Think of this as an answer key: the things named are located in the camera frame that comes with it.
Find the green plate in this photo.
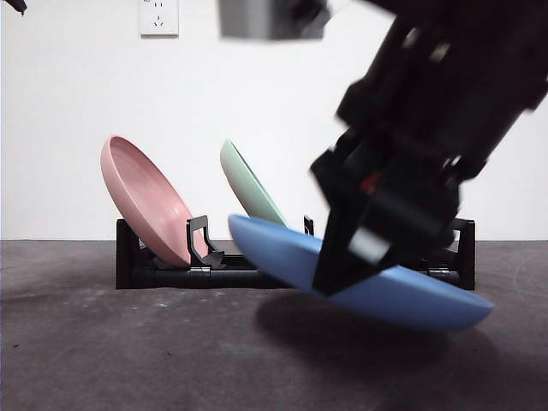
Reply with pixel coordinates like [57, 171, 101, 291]
[219, 138, 293, 229]

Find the pink plate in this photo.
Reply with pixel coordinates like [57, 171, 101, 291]
[100, 135, 195, 267]

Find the white wall socket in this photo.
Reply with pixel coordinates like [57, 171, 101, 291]
[139, 0, 180, 39]

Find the blue plate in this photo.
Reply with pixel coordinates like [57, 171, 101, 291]
[227, 213, 496, 333]

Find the black plastic dish rack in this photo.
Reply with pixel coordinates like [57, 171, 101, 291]
[115, 215, 477, 292]

